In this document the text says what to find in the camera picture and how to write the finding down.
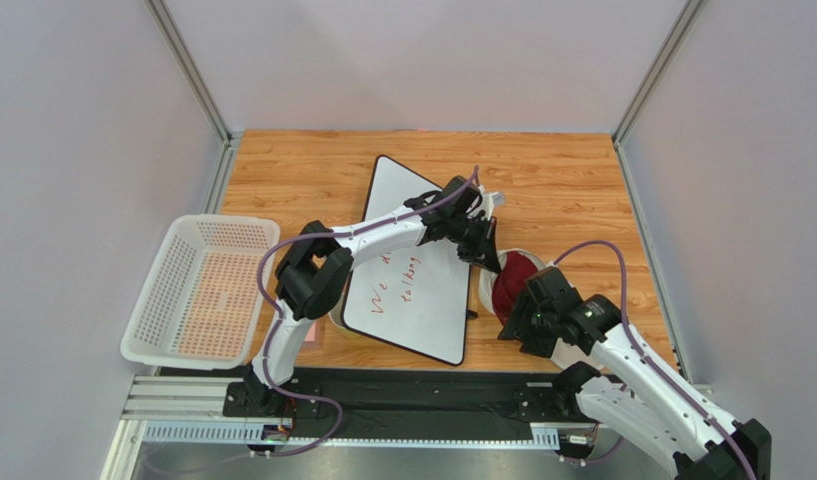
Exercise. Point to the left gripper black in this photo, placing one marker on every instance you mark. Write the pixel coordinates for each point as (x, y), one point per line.
(486, 249)

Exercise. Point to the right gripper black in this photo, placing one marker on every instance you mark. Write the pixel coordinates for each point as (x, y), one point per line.
(524, 322)

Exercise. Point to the dark red bra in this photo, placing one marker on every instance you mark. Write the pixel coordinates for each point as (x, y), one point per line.
(508, 284)

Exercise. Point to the white mesh laundry bag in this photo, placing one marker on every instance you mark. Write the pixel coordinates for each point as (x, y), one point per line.
(564, 355)

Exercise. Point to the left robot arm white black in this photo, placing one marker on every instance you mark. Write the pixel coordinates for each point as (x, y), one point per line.
(303, 277)

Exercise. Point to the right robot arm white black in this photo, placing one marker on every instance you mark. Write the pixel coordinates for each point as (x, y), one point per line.
(662, 414)

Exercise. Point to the whiteboard with red writing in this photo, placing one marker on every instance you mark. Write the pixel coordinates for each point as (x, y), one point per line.
(415, 299)

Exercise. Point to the pink eraser block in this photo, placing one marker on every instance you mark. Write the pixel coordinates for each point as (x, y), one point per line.
(313, 337)

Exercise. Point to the white plastic basket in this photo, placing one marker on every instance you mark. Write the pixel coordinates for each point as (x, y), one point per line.
(200, 304)

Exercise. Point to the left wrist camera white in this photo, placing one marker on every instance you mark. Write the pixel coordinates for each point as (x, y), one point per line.
(489, 202)

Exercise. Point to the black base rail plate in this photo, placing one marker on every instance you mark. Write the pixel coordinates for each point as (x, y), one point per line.
(413, 404)

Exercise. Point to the aluminium frame rail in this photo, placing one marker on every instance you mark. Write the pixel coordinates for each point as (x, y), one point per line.
(178, 405)

